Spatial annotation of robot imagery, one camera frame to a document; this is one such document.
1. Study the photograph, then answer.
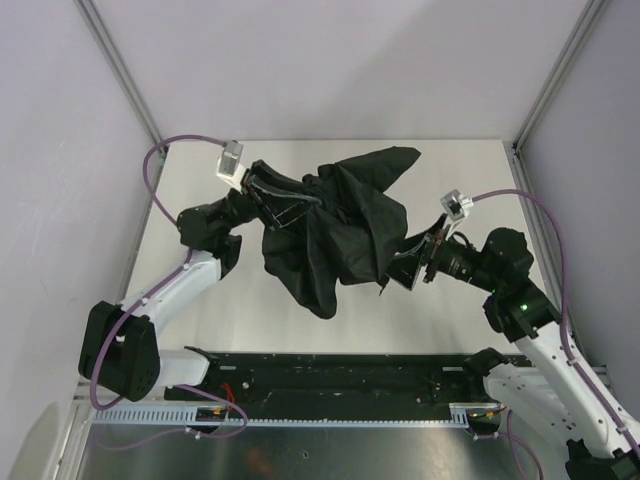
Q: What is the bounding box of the right aluminium frame post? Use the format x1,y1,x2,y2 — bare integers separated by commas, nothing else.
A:
512,0,611,154

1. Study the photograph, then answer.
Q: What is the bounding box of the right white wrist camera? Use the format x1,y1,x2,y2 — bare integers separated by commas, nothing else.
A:
440,190,474,238

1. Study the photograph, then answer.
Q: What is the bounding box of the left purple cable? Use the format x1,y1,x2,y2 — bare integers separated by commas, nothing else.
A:
89,134,226,412

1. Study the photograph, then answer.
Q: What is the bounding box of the aluminium frame post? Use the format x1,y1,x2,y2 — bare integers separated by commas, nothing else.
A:
512,0,611,154
73,0,163,144

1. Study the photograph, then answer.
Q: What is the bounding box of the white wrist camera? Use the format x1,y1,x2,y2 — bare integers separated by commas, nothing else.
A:
216,141,247,191
440,190,474,238

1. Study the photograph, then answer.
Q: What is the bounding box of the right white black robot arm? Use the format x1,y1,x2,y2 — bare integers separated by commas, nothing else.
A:
387,217,639,479

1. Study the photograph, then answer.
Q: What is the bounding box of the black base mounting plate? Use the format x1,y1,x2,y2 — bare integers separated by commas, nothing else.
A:
164,353,491,423

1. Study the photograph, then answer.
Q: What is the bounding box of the grey slotted cable duct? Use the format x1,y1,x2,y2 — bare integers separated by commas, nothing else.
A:
92,405,474,426

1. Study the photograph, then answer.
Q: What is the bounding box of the left aluminium frame post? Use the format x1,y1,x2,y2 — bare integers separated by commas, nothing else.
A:
73,0,163,144

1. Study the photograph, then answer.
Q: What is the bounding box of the purple cable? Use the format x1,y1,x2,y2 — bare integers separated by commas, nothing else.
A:
469,188,636,441
89,134,226,412

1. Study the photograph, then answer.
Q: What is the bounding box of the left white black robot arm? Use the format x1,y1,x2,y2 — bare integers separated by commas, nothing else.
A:
78,160,321,410

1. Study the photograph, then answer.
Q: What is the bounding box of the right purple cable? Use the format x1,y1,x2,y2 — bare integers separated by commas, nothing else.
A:
469,188,636,441

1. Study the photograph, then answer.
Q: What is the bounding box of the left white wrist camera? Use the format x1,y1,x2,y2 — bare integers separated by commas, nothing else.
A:
216,141,247,191

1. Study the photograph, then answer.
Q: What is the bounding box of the black folding umbrella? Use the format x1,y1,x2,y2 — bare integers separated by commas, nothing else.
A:
262,146,421,319

